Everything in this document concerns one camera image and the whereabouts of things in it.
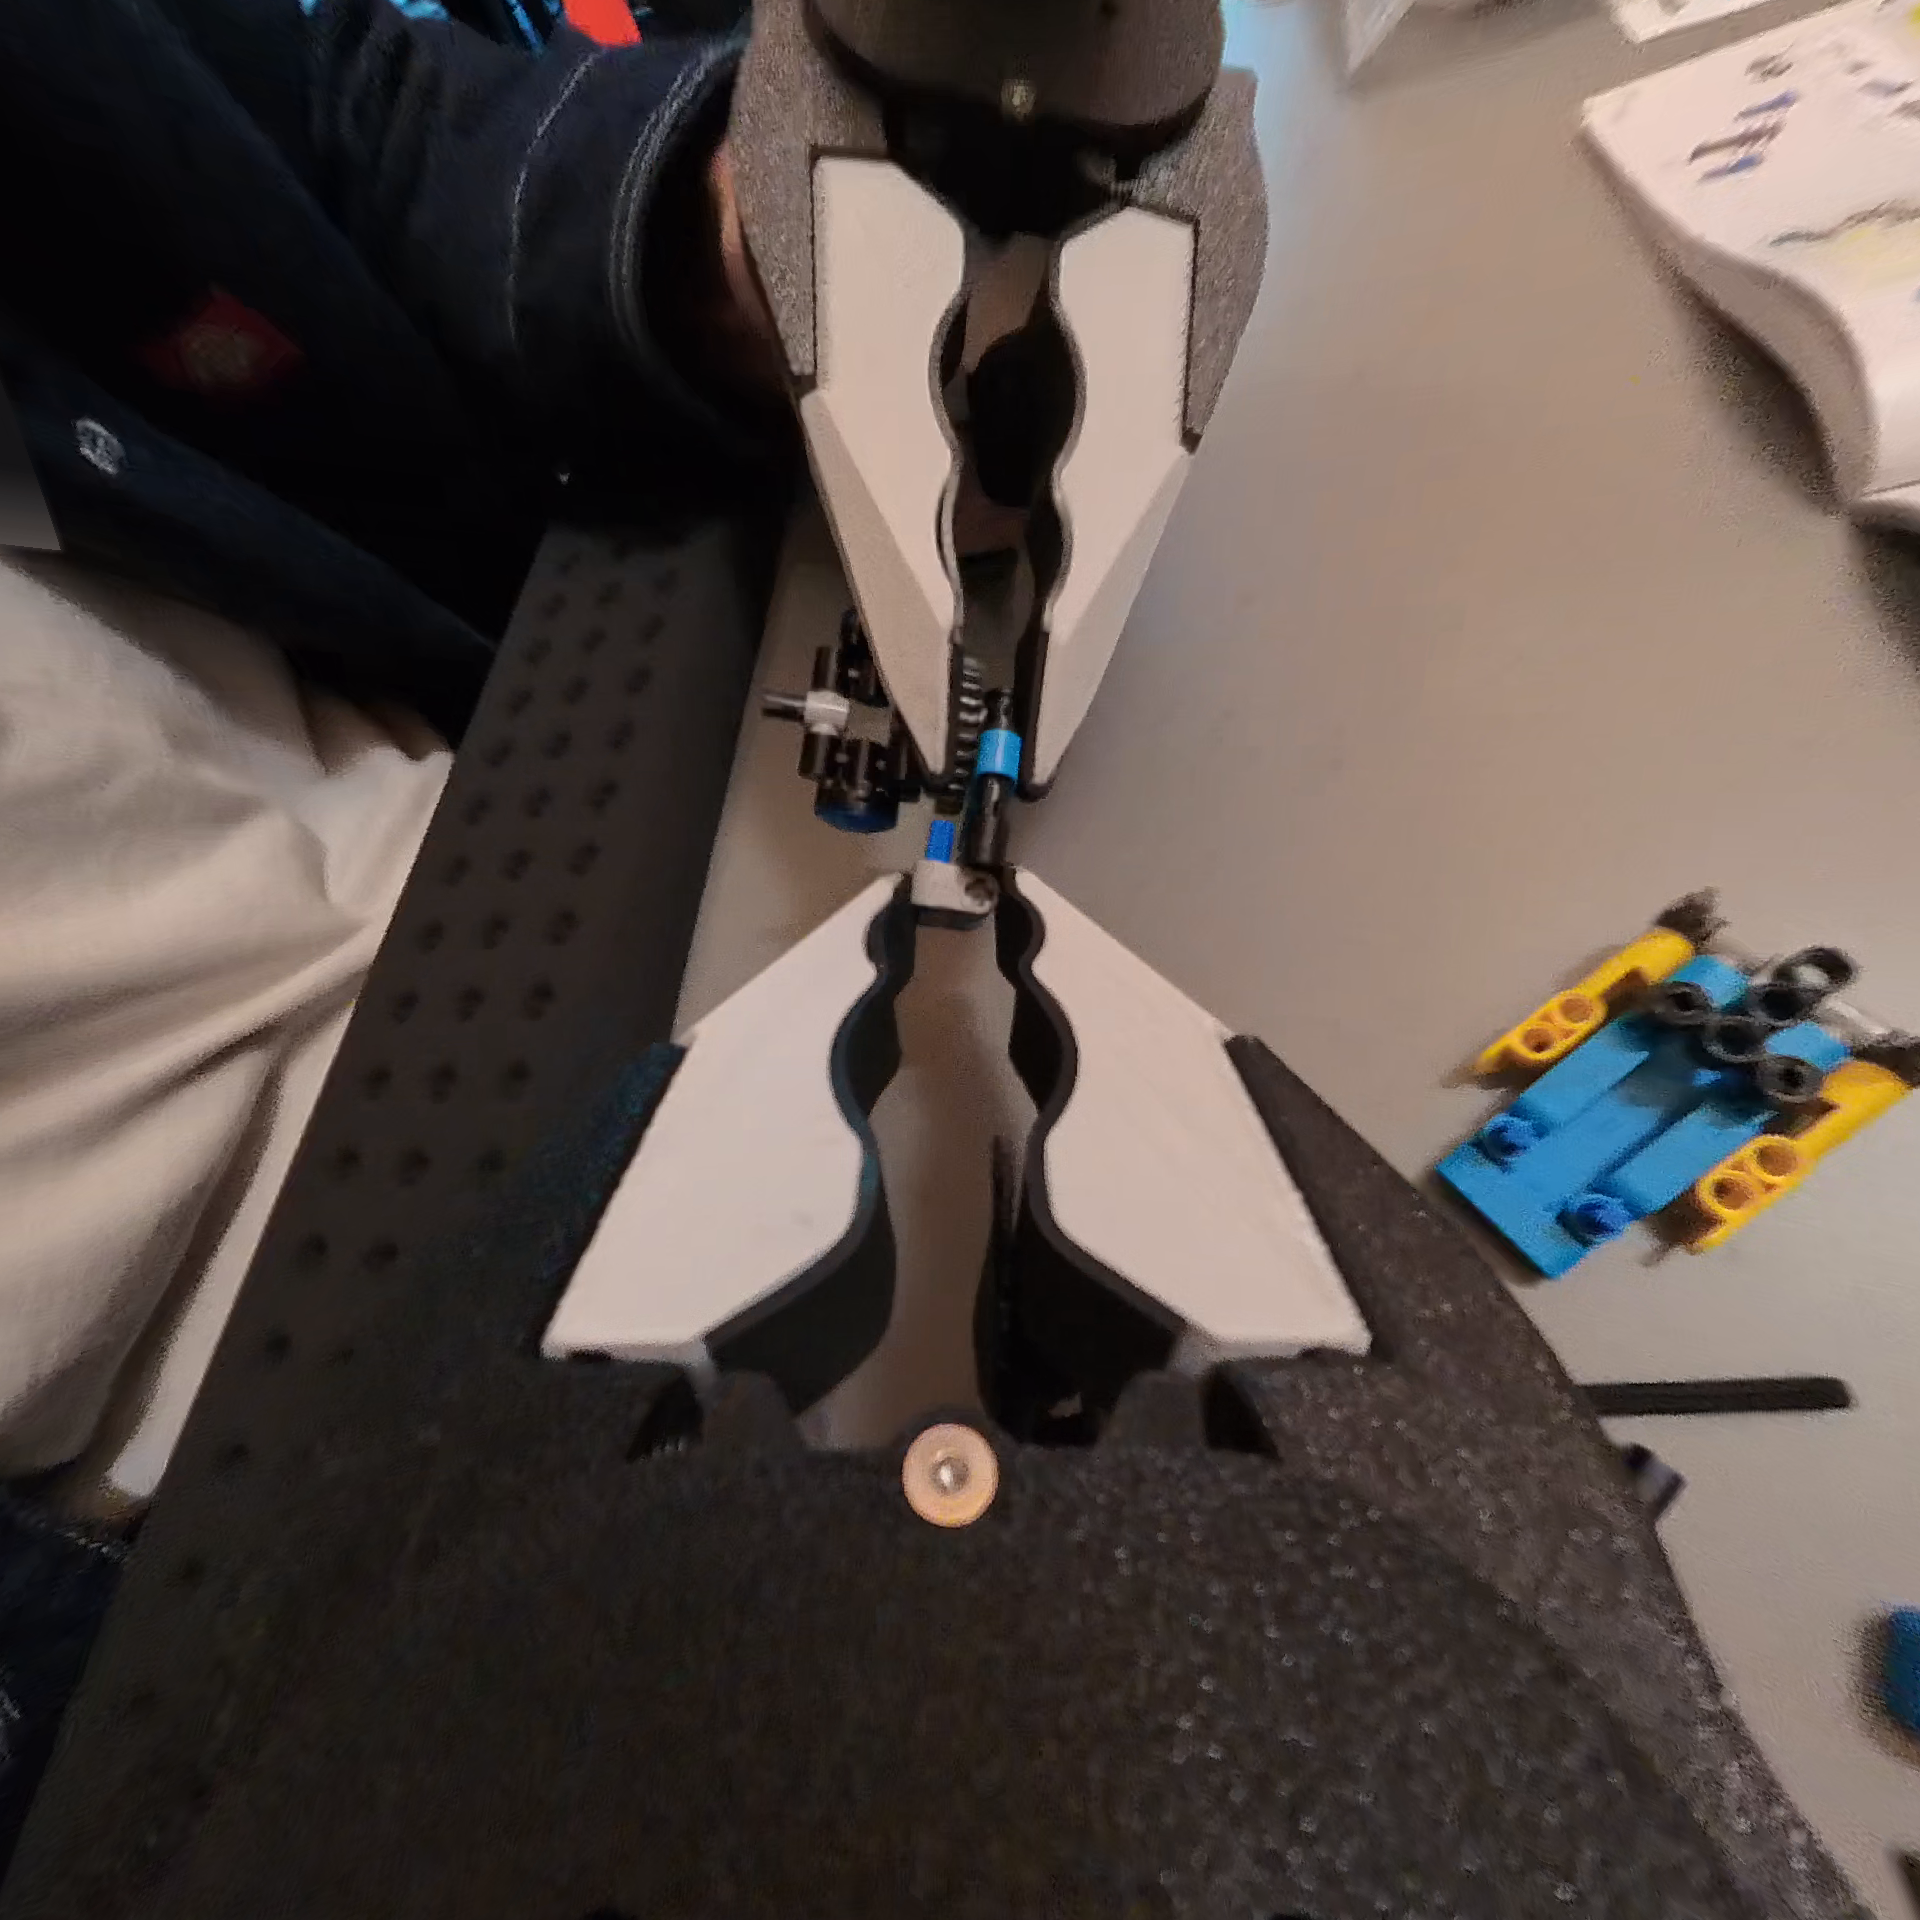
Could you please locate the black perforated mat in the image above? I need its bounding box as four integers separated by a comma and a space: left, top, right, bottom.
0, 511, 781, 1862

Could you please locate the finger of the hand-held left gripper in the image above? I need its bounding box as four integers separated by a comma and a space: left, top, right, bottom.
1021, 205, 1196, 789
804, 151, 1008, 735

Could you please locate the grey desk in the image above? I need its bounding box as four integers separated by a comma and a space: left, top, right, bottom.
676, 0, 1920, 1920

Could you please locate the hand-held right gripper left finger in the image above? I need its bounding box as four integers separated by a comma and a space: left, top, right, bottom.
542, 870, 906, 1396

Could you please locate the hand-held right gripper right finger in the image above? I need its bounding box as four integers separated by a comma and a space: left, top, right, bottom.
992, 870, 1376, 1413

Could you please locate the building instruction booklet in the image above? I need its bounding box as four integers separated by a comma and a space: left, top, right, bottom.
1581, 0, 1920, 537

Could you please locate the person's left hand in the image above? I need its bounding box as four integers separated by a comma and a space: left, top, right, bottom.
706, 135, 812, 422

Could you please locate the black blue brick assembly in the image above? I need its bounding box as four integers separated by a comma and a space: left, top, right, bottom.
765, 600, 1037, 917

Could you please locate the yellow blue brick assembly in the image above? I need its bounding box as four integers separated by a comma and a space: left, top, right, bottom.
1436, 890, 1920, 1278

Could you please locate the white shirt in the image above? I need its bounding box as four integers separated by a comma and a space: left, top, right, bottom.
0, 554, 457, 1488

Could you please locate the black axle rod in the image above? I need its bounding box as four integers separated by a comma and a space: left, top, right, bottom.
1584, 1376, 1856, 1417

